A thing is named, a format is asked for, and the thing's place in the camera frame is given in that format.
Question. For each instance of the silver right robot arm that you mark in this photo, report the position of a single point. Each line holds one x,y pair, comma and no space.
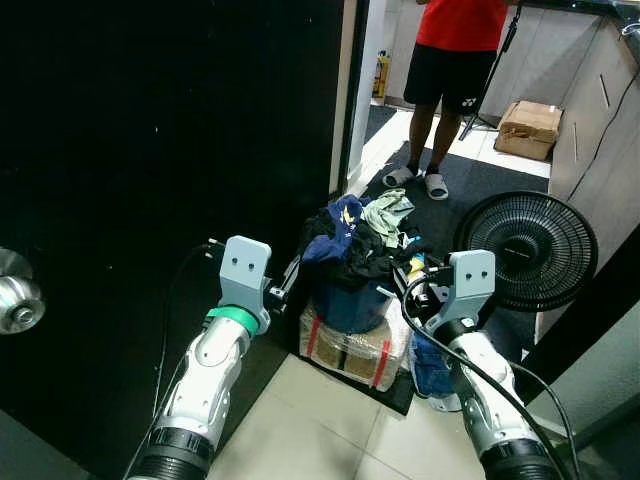
485,390

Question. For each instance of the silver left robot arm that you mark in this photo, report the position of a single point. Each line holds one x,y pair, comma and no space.
210,370

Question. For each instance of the navy garment with yellow print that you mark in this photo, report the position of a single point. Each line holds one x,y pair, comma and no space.
335,235

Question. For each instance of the blue laundry basket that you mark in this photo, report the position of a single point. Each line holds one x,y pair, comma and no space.
350,305

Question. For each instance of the blue patterned cloth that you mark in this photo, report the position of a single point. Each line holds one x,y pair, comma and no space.
430,365

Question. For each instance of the black garment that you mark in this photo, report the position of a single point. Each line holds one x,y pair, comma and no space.
360,268

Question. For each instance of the cardboard box with red tape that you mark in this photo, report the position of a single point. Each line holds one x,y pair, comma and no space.
350,352

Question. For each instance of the pale green garment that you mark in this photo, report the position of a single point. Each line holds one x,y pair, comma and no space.
385,212

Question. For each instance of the black floor fan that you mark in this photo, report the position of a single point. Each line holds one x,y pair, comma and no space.
525,250

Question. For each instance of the white slipper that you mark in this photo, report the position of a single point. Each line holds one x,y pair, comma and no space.
398,178
437,187

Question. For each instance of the dark grey floor mat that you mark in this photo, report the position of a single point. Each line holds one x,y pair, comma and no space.
470,175

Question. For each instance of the brown cardboard box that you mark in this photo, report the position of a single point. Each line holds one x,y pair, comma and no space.
530,128

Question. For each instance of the black door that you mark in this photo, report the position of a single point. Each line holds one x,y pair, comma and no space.
150,120

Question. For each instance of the yellow bottle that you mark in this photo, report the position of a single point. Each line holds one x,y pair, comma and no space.
381,78

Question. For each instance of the black tripod stand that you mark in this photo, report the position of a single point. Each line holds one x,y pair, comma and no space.
492,75

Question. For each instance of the grey cabinet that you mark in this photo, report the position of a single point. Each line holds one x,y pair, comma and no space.
600,130

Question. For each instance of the silver door knob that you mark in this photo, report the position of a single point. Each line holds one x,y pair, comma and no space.
18,298

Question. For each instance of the person in red shirt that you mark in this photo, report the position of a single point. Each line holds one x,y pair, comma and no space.
460,25

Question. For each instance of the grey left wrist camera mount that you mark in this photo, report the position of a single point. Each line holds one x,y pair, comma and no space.
243,270

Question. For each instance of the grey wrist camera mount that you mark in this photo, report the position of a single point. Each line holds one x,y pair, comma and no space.
472,280
243,270

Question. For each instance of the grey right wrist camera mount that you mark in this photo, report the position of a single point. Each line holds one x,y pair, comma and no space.
472,280

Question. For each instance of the white door frame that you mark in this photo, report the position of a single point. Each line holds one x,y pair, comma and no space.
343,90

